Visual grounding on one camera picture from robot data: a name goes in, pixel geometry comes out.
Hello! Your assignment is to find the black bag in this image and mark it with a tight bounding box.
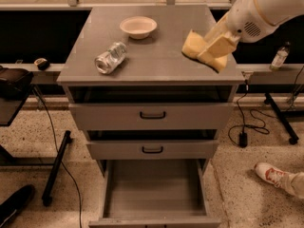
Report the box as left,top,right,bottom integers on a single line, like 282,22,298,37
0,66,33,100

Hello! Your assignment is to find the bottom grey drawer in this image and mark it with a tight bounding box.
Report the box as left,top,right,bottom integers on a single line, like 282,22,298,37
89,160,220,228

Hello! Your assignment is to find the black tape measure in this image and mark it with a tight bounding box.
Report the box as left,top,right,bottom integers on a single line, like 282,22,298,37
34,58,50,70

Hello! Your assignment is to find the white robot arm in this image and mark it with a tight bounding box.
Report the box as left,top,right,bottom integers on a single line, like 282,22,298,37
198,0,304,63

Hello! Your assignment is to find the yellow sponge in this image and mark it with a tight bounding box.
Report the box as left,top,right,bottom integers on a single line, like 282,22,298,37
181,30,228,72

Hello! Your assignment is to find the black floor cable left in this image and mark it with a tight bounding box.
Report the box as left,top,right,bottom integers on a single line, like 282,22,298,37
31,87,83,228

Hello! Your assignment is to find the top grey drawer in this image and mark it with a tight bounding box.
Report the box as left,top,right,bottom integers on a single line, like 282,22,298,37
69,87,233,131

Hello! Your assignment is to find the white paper bowl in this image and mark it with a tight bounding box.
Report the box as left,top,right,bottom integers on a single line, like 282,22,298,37
120,16,157,40

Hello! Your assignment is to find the white red sneaker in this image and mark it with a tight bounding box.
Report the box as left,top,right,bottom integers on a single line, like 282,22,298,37
254,162,287,187

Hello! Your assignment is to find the grey drawer cabinet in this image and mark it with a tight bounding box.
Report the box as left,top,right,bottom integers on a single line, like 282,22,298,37
56,5,245,176

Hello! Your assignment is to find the black shoe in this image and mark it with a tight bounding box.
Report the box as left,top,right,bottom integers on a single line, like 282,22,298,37
0,184,35,228

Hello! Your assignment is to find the black side table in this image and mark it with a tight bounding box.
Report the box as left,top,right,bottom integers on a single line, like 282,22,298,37
0,85,72,207

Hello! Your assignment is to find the beige trouser leg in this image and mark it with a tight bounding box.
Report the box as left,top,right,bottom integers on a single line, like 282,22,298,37
282,172,304,199

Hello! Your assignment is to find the crushed silver can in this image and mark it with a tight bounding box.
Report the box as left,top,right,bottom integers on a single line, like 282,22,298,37
94,42,127,74

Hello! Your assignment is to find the grey drawer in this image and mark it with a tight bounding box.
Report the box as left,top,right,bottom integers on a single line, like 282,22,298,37
86,130,219,160
69,87,233,131
89,160,220,228

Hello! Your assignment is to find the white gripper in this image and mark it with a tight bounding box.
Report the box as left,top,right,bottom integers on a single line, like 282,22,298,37
197,0,276,61

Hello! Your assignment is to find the middle grey drawer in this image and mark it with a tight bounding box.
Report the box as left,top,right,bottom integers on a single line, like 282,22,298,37
86,130,219,160

